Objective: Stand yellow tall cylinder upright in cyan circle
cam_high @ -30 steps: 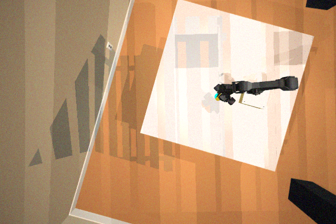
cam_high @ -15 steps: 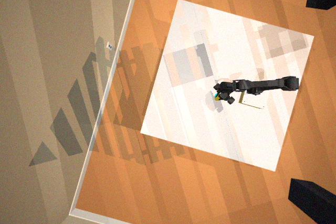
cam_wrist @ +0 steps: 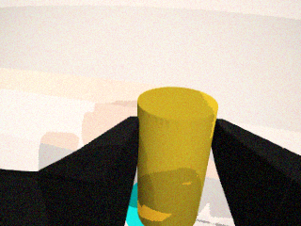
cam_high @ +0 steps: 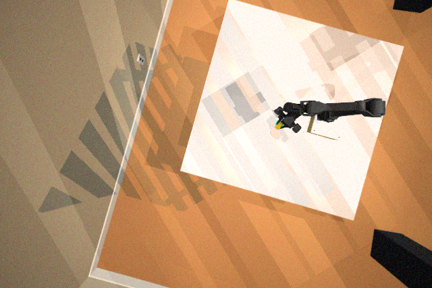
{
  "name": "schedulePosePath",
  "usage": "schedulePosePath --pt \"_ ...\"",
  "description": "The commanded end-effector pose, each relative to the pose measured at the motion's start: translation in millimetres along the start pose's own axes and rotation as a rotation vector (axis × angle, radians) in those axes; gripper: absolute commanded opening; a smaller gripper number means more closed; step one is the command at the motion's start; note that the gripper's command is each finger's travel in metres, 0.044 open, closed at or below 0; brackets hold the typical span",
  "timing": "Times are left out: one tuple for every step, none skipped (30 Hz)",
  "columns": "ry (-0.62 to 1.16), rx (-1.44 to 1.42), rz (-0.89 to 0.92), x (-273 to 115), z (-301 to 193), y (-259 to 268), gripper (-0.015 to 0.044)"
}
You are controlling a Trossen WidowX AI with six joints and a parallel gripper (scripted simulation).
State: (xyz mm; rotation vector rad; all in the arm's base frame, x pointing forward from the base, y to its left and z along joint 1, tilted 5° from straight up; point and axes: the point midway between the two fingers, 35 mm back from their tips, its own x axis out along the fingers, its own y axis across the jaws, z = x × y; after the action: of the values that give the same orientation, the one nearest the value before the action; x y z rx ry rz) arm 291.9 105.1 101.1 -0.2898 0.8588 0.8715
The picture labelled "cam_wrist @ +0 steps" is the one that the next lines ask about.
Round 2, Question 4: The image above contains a yellow cylinder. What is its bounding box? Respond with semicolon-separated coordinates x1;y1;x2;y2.
136;87;218;226

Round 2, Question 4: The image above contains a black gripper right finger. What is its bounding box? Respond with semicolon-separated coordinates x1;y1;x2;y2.
212;118;301;226

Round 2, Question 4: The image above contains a cyan circle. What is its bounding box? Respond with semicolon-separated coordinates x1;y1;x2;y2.
125;182;144;226

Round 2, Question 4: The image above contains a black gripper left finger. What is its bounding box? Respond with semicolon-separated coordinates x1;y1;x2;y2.
0;116;139;226

